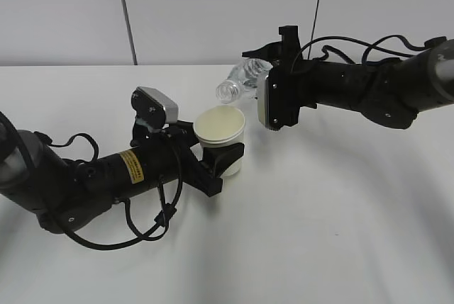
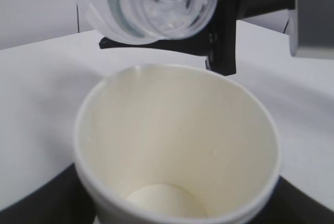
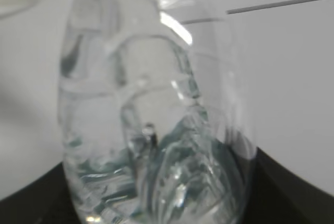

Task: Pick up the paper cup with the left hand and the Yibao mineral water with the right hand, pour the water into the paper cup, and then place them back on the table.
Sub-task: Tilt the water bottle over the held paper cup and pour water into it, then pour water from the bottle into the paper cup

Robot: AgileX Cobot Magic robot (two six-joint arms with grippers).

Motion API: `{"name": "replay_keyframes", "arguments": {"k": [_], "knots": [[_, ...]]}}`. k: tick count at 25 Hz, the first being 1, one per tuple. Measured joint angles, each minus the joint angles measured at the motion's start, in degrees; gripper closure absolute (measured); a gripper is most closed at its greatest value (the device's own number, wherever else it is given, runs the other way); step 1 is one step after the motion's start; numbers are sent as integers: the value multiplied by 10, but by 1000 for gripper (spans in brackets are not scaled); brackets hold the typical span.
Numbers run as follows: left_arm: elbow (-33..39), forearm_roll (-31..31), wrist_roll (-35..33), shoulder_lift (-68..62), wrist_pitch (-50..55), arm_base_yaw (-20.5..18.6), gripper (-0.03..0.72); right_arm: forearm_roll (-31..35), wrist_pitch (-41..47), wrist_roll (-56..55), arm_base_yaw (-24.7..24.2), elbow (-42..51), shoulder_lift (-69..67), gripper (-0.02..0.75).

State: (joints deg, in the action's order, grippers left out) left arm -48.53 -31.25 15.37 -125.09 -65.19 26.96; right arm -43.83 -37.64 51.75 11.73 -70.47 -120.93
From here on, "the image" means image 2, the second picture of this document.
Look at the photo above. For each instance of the clear green-label water bottle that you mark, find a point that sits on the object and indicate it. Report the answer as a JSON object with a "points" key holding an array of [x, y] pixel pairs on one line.
{"points": [[139, 22]]}

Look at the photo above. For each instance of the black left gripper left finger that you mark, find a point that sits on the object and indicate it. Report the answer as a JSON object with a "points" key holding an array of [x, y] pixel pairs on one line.
{"points": [[62, 200]]}

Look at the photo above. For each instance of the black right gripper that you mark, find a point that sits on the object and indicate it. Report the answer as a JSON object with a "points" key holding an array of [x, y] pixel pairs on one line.
{"points": [[222, 28]]}

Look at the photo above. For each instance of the white paper cup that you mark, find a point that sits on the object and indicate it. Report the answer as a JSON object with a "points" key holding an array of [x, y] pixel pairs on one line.
{"points": [[175, 144]]}

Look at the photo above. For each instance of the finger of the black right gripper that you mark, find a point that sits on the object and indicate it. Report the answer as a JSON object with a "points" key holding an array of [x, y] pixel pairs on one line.
{"points": [[197, 45]]}

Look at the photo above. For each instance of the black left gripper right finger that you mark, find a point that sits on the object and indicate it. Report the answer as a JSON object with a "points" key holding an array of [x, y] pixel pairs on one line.
{"points": [[290, 205]]}

